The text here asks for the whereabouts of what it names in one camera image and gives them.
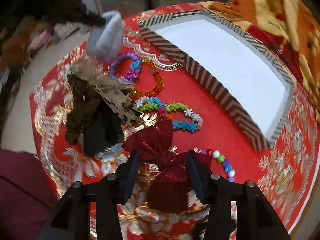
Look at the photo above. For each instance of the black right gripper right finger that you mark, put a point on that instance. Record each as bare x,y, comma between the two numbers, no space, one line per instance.
256,218

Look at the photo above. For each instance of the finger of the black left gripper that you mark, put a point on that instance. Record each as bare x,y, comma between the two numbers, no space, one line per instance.
92,19

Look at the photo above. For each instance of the light blue fuzzy scrunchie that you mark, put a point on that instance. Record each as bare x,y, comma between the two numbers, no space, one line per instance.
105,41

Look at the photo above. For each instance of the red gold floral tablecloth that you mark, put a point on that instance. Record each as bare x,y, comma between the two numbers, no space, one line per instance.
285,173

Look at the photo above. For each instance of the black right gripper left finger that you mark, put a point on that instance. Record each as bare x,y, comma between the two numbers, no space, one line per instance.
71,217

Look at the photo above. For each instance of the person's left hand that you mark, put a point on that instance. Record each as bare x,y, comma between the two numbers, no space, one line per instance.
15,42

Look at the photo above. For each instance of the orange red patterned blanket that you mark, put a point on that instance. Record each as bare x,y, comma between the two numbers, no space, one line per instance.
285,27

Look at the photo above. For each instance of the black fabric headband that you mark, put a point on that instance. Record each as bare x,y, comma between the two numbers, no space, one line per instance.
104,130

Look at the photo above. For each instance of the striped tray white inside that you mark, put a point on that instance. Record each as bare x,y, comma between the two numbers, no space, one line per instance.
248,82

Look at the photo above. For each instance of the leopard print ribbon bow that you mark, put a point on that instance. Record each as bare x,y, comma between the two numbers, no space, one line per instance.
116,94

